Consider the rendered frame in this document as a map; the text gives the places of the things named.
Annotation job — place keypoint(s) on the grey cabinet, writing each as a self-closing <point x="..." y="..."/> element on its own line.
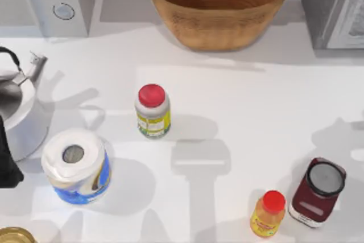
<point x="332" y="6"/>

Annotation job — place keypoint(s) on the red-capped yellow-label jar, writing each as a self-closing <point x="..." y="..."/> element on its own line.
<point x="153" y="112"/>

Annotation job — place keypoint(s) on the brown woven basket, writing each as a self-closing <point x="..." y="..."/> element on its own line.
<point x="219" y="15"/>

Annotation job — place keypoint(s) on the white paper towel roll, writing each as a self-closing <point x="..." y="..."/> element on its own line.
<point x="76" y="166"/>

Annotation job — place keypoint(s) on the small yellow red-capped bottle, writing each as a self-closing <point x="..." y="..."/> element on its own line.
<point x="268" y="214"/>

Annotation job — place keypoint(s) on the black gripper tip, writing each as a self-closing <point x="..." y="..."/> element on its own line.
<point x="7" y="163"/>

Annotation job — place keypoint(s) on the white microwave knob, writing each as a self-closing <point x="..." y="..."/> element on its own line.
<point x="63" y="11"/>

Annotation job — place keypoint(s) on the pale microwave oven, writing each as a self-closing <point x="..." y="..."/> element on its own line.
<point x="42" y="4"/>

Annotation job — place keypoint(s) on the dark red jar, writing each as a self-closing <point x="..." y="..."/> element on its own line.
<point x="317" y="190"/>

